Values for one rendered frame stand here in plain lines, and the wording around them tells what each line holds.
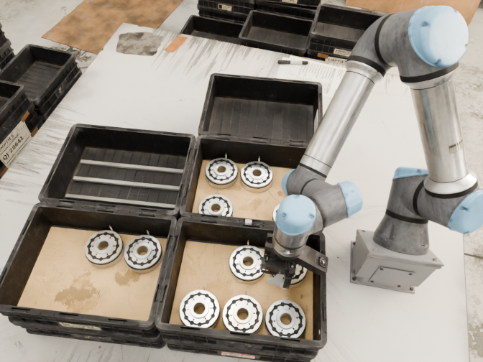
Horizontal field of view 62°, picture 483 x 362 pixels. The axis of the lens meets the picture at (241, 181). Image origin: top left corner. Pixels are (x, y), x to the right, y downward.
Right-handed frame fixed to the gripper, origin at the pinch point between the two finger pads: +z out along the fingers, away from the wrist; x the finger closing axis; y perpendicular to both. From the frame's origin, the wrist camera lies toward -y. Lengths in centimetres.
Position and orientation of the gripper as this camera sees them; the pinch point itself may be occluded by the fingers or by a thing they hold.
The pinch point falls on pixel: (287, 278)
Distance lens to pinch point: 110.9
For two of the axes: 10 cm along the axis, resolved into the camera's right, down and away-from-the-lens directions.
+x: -2.2, 7.9, -5.7
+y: -9.8, -1.9, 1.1
